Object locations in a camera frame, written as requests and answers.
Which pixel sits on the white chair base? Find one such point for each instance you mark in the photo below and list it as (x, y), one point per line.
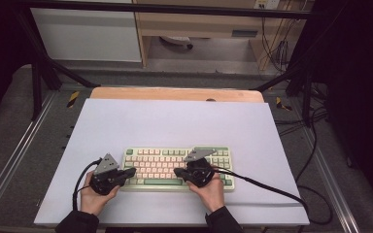
(176, 40)

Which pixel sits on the wall power socket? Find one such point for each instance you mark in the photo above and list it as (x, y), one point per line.
(267, 4)

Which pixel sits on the green and cream keyboard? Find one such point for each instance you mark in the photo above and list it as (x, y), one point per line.
(155, 161)

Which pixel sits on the light wooden desk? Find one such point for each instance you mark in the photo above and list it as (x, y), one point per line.
(191, 24)

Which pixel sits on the aluminium rail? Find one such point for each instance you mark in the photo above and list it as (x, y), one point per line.
(16, 155)
(332, 181)

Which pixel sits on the wooden table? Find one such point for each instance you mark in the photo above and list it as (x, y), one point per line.
(175, 94)

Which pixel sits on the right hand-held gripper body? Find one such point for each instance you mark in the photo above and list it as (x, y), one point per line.
(200, 171)

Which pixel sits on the black curtain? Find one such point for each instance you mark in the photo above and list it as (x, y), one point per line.
(0, 48)
(359, 97)

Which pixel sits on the person's left hand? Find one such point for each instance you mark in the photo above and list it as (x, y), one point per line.
(94, 200)

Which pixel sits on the yellow and black tape strip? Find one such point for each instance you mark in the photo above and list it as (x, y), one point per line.
(281, 104)
(73, 99)

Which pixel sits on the person's right hand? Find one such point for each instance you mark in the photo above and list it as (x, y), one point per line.
(212, 194)

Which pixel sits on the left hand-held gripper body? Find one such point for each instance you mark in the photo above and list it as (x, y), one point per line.
(105, 179)

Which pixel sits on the white cabinet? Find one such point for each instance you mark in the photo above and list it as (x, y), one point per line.
(87, 35)

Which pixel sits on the black metal frame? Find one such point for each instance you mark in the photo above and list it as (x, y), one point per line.
(175, 9)

